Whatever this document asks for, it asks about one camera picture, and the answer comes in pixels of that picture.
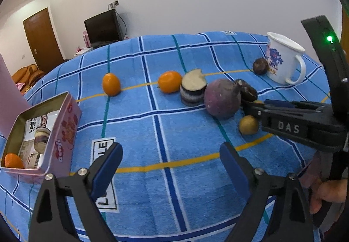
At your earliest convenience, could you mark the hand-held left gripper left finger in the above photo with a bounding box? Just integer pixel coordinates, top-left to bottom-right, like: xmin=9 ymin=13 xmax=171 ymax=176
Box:
xmin=29 ymin=142 xmax=123 ymax=242

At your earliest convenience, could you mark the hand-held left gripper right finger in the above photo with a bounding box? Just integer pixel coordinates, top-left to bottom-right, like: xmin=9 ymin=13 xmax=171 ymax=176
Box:
xmin=220 ymin=142 xmax=322 ymax=242

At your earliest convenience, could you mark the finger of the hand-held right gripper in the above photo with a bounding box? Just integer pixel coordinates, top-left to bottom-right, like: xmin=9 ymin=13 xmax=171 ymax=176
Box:
xmin=264 ymin=99 xmax=331 ymax=111
xmin=242 ymin=100 xmax=273 ymax=122

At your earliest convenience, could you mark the small yellow fruit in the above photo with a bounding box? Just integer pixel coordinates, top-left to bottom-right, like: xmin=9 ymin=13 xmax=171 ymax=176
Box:
xmin=239 ymin=115 xmax=259 ymax=135

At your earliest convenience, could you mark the dark brown fruit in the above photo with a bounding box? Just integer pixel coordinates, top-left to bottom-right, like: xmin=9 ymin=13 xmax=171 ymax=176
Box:
xmin=235 ymin=79 xmax=258 ymax=102

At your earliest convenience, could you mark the round purple radish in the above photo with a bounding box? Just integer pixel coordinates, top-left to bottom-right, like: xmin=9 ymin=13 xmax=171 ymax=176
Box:
xmin=204 ymin=79 xmax=242 ymax=119

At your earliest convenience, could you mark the dark purple passion fruit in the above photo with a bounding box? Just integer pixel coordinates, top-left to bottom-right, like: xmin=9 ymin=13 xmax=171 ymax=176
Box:
xmin=252 ymin=58 xmax=269 ymax=76

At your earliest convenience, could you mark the pink tin box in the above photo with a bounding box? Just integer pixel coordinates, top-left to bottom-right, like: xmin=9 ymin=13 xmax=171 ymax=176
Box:
xmin=0 ymin=91 xmax=82 ymax=185

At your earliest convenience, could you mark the cut purple vegetable chunk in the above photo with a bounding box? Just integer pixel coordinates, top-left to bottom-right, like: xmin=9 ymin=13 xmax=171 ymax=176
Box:
xmin=179 ymin=69 xmax=207 ymax=107

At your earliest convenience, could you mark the person's right hand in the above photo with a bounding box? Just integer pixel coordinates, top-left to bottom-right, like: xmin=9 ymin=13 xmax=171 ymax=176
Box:
xmin=298 ymin=153 xmax=349 ymax=214

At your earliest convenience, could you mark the white enamel mug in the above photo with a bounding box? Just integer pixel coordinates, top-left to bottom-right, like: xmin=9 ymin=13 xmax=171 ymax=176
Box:
xmin=265 ymin=32 xmax=306 ymax=86

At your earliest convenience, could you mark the blue plaid blanket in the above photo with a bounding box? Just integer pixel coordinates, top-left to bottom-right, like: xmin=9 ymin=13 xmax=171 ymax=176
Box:
xmin=0 ymin=31 xmax=332 ymax=242

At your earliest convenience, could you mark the oval orange kumquat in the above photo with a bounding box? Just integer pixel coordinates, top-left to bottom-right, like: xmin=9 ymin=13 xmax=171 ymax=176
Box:
xmin=102 ymin=73 xmax=121 ymax=96

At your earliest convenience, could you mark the orange mandarin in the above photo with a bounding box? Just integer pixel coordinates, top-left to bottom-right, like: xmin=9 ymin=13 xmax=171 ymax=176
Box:
xmin=158 ymin=71 xmax=182 ymax=93
xmin=4 ymin=153 xmax=25 ymax=169

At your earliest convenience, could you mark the pink electric kettle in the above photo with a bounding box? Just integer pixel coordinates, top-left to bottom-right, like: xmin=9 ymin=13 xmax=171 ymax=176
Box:
xmin=0 ymin=54 xmax=30 ymax=136

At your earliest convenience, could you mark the brown leather sofa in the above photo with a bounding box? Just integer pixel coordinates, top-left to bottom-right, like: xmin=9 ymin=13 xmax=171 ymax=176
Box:
xmin=12 ymin=64 xmax=45 ymax=93

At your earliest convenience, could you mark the white tv stand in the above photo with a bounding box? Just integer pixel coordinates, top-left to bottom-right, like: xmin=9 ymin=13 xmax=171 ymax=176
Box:
xmin=72 ymin=40 xmax=116 ymax=57

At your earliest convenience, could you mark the black television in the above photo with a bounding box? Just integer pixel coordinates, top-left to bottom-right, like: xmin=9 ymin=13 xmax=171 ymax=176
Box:
xmin=84 ymin=9 xmax=122 ymax=43

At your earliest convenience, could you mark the brown wooden door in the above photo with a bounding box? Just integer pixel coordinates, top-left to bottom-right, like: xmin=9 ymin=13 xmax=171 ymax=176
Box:
xmin=23 ymin=7 xmax=64 ymax=73

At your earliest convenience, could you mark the black power cable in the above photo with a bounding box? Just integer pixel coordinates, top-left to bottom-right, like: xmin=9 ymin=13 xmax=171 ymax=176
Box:
xmin=116 ymin=10 xmax=128 ymax=39

